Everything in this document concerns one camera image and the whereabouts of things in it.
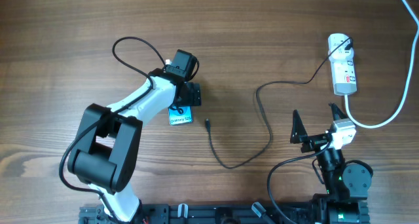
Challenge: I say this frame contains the Galaxy S25 smartphone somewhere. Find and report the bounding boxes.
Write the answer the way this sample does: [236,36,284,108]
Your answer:
[168,106,193,126]

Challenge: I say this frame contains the white power strip cord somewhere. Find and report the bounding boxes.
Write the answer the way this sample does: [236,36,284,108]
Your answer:
[344,0,419,130]

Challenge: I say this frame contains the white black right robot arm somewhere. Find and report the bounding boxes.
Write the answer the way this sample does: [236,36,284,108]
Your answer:
[290,103,373,224]

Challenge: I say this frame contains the black USB charger cable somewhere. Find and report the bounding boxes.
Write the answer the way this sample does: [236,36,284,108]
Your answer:
[204,37,354,170]

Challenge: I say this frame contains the white power strip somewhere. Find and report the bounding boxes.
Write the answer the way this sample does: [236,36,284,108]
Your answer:
[328,33,357,96]

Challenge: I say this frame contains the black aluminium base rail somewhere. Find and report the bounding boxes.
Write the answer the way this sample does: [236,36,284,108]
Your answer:
[78,202,371,224]

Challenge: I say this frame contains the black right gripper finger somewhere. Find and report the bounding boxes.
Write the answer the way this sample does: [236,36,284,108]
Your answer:
[329,103,348,121]
[290,109,308,142]

